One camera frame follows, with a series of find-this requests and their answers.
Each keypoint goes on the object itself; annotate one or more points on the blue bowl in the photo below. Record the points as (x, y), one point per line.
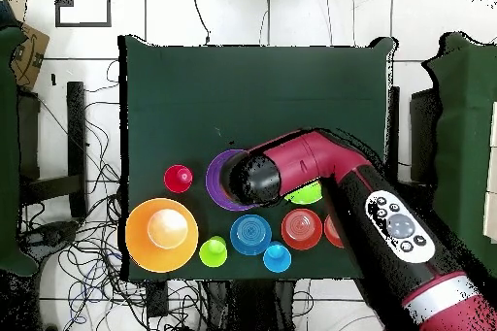
(251, 234)

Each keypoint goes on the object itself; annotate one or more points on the lime green cup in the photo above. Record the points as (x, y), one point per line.
(212, 253)

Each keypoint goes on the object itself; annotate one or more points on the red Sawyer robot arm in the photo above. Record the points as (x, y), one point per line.
(303, 156)

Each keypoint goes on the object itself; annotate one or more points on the purple bowl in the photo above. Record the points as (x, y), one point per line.
(213, 183)

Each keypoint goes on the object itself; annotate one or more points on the green bowl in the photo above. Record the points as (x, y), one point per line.
(306, 196)

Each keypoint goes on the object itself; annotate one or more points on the red cup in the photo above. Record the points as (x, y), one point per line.
(178, 179)

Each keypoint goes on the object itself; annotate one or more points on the dark green tablecloth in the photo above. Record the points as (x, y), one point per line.
(233, 86)

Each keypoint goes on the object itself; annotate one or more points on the orange bowl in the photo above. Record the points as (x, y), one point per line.
(333, 232)
(301, 229)

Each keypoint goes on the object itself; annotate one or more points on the blue cup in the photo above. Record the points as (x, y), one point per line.
(277, 257)

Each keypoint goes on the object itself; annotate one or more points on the large yellow bowl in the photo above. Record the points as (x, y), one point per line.
(139, 238)

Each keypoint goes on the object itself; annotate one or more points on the black metal stand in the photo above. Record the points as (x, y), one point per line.
(423, 133)
(76, 133)

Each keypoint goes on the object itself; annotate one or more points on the black chair base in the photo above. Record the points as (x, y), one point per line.
(50, 234)

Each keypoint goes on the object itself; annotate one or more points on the green cloth covered table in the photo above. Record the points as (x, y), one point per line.
(466, 113)
(7, 152)

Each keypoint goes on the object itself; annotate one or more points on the cardboard box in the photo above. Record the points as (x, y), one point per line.
(29, 59)

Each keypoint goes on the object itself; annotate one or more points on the white box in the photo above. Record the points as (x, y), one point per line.
(491, 218)
(495, 125)

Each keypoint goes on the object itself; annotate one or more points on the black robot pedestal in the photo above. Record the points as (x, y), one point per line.
(217, 307)

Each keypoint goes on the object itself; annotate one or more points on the black square frame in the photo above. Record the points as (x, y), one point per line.
(83, 25)

